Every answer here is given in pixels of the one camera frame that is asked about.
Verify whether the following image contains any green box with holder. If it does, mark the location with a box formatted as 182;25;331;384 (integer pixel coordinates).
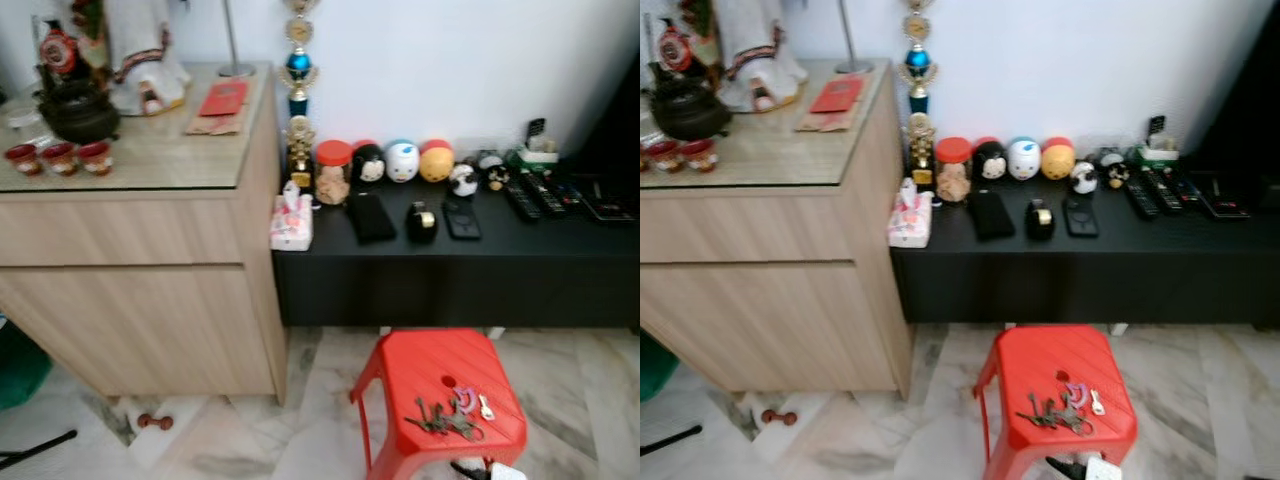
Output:
1130;115;1182;167
505;118;560;172

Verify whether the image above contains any black remote control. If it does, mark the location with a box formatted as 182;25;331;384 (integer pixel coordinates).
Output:
502;180;542;222
1168;172;1204;207
524;172;567;217
1145;170;1187;214
1122;178;1160;220
548;175;587;210

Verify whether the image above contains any white round plush toy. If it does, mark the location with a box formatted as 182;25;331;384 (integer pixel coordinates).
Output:
1006;137;1044;182
385;139;422;185

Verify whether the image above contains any dark green bin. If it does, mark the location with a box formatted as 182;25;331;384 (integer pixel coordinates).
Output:
0;317;54;412
640;332;680;404

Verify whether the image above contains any red envelope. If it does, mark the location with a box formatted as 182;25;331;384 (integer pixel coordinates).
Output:
197;80;250;119
809;75;864;115

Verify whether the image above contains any light wood cabinet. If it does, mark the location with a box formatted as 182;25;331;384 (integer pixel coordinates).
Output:
640;58;914;399
0;62;292;406

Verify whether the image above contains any jar with red lid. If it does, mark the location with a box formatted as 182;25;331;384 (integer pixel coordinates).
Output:
313;140;355;208
933;137;974;205

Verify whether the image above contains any black rod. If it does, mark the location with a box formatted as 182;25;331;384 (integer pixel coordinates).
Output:
0;429;79;470
640;424;704;457

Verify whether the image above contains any red round ornament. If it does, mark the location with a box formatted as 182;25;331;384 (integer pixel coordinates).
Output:
35;20;82;77
654;17;697;74

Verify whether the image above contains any red plastic stool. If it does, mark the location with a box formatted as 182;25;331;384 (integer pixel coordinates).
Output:
973;323;1140;480
349;328;529;480

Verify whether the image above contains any black round plush toy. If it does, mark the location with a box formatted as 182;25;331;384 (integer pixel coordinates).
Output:
351;142;388;185
972;138;1009;182

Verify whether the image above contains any gold and blue trophy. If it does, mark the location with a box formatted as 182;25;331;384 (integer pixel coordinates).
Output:
279;0;322;192
897;0;940;188

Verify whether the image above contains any black tape dispenser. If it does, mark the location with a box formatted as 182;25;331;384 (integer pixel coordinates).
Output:
1024;198;1058;242
404;200;440;245

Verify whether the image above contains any small dark grey toy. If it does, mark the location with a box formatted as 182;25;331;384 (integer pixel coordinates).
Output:
477;150;512;192
1098;148;1132;190

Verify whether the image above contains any black low console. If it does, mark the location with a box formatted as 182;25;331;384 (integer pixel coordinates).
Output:
890;163;1280;332
272;165;641;329

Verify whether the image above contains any silver lamp stand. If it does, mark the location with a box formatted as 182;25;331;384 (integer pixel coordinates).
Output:
834;0;877;76
217;0;258;79

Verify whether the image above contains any black television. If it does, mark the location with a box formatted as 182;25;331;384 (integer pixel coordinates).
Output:
1188;38;1280;182
558;58;641;187

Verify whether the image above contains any pink tissue packet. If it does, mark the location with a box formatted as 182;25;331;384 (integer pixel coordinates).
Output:
887;177;934;248
269;181;315;252

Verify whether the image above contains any key bunch with pink ring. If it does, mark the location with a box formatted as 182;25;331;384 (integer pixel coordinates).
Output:
404;385;497;443
1018;372;1107;438

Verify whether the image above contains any yellow round plush toy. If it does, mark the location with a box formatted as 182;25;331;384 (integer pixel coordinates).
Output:
419;139;456;184
1040;137;1078;182

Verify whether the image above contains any white robed figurine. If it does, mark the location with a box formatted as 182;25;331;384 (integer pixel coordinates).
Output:
714;0;809;113
102;0;192;117

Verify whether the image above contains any flat black device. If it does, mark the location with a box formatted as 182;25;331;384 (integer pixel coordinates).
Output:
579;178;637;224
1199;175;1253;220

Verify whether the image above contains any brown paper envelope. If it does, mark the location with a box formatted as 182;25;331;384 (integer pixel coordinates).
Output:
796;106;857;134
184;105;247;137

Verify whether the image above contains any black phone case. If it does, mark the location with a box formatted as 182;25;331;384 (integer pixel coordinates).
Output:
442;198;483;242
1062;196;1101;239

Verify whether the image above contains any black incense pot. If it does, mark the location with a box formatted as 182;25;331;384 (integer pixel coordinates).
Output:
650;74;730;142
37;75;123;145

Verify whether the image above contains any black wallet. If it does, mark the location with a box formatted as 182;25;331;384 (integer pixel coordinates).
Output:
967;188;1018;242
344;190;399;245

